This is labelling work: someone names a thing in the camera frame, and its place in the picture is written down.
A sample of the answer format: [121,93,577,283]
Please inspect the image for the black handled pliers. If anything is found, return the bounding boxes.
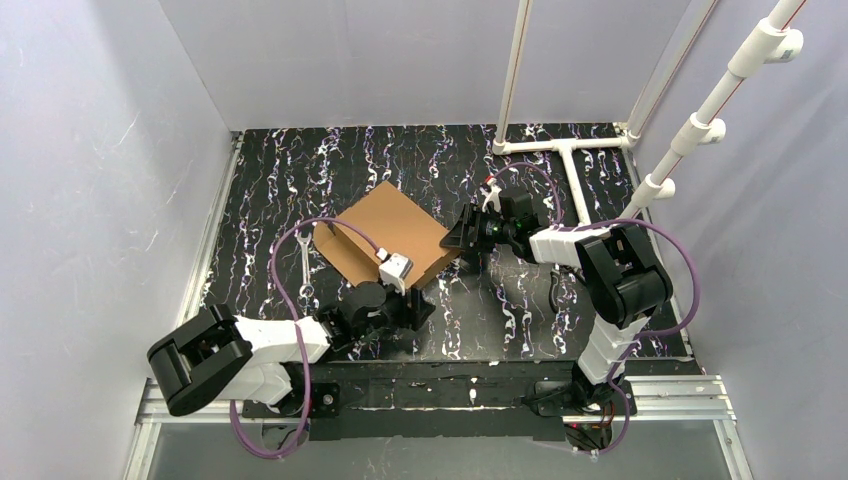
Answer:
[547,265,587,315]

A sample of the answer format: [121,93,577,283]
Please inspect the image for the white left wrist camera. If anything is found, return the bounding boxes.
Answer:
[376,248,414,295]

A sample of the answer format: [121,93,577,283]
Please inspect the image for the white PVC pipe frame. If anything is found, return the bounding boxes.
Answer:
[491,0,719,224]

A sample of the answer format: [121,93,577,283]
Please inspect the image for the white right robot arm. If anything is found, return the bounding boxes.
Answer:
[440,189,673,388]

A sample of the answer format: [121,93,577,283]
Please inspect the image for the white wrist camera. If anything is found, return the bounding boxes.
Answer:
[376,248,414,295]
[480,180,502,214]

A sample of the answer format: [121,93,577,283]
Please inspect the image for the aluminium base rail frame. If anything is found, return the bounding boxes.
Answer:
[132,357,734,455]

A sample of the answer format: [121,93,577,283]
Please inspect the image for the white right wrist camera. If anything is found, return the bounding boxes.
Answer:
[480,180,502,214]

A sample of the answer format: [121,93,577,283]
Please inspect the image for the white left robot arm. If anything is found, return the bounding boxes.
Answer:
[147,282,435,417]

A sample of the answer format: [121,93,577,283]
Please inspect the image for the white PVC camera pole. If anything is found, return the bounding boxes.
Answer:
[620,0,805,218]

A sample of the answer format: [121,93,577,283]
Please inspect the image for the brown cardboard box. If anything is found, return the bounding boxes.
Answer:
[312,182,459,289]

